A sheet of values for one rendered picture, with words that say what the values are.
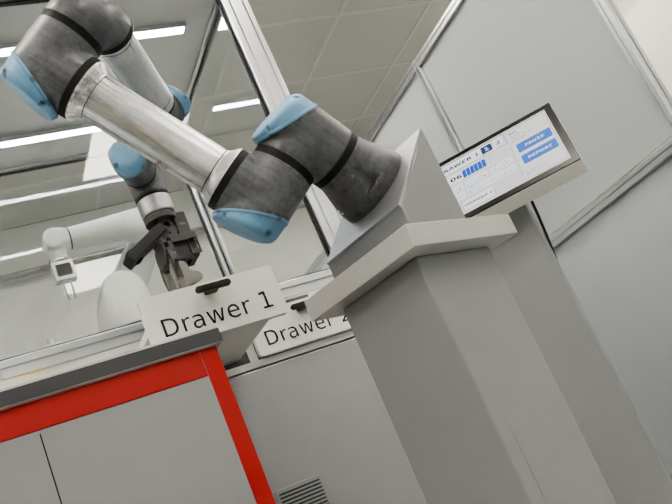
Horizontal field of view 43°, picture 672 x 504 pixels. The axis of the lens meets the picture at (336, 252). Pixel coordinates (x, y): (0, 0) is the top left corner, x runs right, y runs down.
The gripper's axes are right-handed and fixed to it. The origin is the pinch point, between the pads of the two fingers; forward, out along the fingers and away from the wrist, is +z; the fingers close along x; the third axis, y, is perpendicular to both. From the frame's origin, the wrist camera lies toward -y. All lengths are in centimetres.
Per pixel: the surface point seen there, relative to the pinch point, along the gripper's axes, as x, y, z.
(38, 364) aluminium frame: 24.3, -27.0, -2.4
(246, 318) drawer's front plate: -11.0, 7.5, 10.8
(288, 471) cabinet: 22.6, 17.8, 38.7
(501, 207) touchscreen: -6, 87, -1
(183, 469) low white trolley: -34, -22, 38
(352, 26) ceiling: 166, 210, -189
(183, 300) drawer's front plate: -10.5, -3.4, 3.6
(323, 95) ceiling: 234, 220, -190
